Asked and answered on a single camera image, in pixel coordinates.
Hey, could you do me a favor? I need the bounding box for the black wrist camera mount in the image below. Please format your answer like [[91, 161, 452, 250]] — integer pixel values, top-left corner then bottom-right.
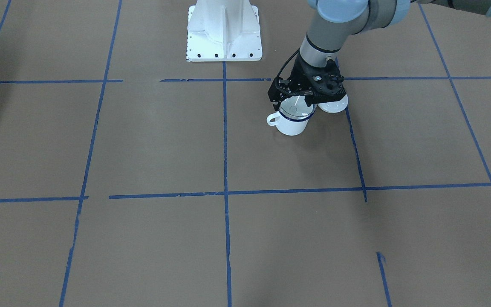
[[267, 76, 296, 106]]

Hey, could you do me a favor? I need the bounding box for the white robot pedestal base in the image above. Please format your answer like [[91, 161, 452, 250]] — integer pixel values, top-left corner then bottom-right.
[[186, 0, 263, 62]]

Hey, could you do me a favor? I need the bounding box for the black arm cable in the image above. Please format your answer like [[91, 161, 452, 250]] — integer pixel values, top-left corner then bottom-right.
[[276, 49, 300, 81]]

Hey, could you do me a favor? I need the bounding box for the white enamel mug blue rim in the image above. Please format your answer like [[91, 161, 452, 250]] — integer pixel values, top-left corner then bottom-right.
[[266, 111, 311, 136]]

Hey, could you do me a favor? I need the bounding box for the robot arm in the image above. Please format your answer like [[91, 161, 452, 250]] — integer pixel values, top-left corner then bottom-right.
[[268, 0, 411, 113]]

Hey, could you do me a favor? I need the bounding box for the white ceramic lid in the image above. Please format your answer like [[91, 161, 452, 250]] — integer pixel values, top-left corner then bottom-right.
[[317, 95, 349, 113]]

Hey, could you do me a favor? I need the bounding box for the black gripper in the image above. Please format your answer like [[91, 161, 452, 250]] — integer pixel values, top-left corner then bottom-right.
[[289, 54, 347, 106]]

